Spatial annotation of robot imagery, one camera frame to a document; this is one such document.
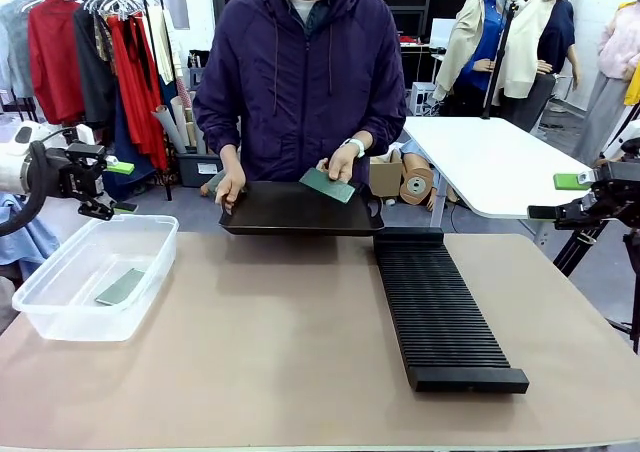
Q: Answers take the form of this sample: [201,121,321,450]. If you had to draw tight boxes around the black clothes rack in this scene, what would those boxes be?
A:
[0,0,174,201]

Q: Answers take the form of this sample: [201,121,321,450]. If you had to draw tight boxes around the black jacket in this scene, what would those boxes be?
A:
[73,5,119,129]

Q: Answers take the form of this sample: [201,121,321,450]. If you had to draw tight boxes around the blue cloth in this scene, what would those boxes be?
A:
[0,191,62,269]

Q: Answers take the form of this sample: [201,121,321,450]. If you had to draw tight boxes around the mannequin in cream navy top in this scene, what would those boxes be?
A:
[498,0,583,132]

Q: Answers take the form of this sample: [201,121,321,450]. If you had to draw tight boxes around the person's left hand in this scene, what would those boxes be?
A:
[316,143,360,181]

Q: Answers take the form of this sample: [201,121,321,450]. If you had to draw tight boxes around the white table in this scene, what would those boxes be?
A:
[401,115,595,229]

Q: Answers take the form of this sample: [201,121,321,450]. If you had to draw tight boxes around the mannequin in pink sweater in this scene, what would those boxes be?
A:
[571,0,640,167]

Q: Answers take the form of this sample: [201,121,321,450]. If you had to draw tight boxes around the clear plastic box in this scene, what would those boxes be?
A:
[11,214,180,344]

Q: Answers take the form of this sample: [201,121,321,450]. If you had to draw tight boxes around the person's right forearm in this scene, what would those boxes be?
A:
[192,96,243,174]

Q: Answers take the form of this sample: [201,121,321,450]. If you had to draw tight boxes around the cardboard spool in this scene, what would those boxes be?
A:
[399,150,437,210]

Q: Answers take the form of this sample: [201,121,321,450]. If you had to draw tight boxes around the person's left forearm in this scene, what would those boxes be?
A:
[348,102,407,157]

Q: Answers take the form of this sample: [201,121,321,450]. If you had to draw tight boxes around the person in purple jacket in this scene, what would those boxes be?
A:
[191,0,408,184]

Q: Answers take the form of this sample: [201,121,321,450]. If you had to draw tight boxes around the grey storage bin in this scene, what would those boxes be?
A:
[176,151,225,190]

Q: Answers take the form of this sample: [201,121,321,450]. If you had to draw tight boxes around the cream garment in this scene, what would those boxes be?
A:
[143,4,185,86]

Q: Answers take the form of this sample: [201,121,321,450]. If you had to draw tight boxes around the red shirt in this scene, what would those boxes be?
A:
[27,0,87,126]

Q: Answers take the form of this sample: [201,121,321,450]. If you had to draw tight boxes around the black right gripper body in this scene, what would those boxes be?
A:
[591,158,640,223]

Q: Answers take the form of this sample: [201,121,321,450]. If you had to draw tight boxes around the green PCB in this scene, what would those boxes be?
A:
[298,167,358,206]
[94,267,147,307]

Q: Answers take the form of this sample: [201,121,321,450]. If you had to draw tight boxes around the navy garment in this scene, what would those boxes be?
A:
[102,91,157,201]

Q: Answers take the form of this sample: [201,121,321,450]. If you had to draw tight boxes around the light grey shirt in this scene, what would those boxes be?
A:
[0,0,37,101]

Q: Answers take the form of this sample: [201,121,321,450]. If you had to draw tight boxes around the black tripod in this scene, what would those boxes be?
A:
[551,216,640,356]

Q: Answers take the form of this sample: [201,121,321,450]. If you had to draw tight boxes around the mannequin in beige coat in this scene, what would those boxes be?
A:
[431,0,521,119]

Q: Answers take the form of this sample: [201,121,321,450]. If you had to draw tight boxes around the white crate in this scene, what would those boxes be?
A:
[409,81,438,119]

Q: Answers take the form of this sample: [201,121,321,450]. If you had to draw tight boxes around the beige paper roll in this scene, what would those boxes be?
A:
[170,95,197,149]

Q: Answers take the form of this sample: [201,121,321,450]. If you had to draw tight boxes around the person's right hand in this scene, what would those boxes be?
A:
[214,168,248,214]

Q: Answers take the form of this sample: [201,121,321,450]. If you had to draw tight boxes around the white wristwatch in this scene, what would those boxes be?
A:
[341,137,368,159]

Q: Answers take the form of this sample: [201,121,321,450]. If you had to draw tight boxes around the black tray with handles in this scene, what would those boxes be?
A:
[219,180,386,237]

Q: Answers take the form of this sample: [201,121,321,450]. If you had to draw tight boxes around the red dress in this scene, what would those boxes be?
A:
[106,14,170,172]

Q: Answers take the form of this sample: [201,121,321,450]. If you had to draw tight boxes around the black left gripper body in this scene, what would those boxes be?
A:
[48,143,115,206]

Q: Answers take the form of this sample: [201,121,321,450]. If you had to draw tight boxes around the white board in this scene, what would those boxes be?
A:
[429,17,458,49]

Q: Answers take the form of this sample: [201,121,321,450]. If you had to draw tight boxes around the yellow garment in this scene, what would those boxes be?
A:
[623,61,640,108]

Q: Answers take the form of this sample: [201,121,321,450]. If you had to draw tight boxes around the black camera stand pole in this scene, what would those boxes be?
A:
[481,0,522,121]

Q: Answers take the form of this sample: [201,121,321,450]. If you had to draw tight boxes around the brown cardboard box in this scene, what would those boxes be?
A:
[368,148,404,199]

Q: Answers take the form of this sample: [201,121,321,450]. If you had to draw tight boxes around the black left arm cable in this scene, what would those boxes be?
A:
[0,140,52,239]

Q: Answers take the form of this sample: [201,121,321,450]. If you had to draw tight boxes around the black slotted PCB rack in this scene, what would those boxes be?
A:
[373,227,530,394]

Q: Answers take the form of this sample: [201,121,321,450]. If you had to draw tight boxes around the grey paper roll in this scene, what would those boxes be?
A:
[151,104,188,155]

